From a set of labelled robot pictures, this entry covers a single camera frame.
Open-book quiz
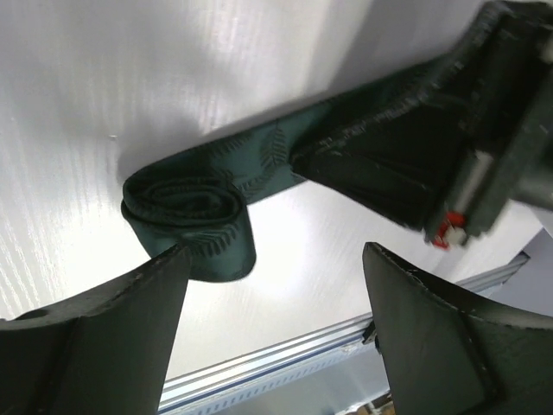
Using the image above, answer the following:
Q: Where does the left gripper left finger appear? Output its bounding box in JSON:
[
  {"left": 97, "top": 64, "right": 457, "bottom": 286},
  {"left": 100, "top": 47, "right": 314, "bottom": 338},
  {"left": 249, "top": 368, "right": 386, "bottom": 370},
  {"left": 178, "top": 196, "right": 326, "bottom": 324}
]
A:
[{"left": 1, "top": 246, "right": 190, "bottom": 414}]

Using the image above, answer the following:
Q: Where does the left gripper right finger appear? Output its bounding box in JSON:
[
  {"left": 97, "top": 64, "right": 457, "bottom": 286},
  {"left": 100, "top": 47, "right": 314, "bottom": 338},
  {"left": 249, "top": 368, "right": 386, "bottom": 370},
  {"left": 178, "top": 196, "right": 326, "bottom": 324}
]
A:
[{"left": 363, "top": 242, "right": 552, "bottom": 414}]

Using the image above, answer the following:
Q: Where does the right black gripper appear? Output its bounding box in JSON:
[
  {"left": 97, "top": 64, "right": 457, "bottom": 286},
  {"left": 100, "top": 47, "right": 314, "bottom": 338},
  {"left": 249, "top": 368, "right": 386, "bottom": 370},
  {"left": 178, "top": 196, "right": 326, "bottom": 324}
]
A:
[{"left": 290, "top": 1, "right": 552, "bottom": 249}]

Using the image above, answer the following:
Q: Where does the dark green tie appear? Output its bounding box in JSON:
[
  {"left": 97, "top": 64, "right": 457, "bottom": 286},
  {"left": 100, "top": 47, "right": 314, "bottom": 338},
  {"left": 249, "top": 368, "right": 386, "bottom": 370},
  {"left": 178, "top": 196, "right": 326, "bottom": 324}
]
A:
[{"left": 119, "top": 64, "right": 450, "bottom": 284}]

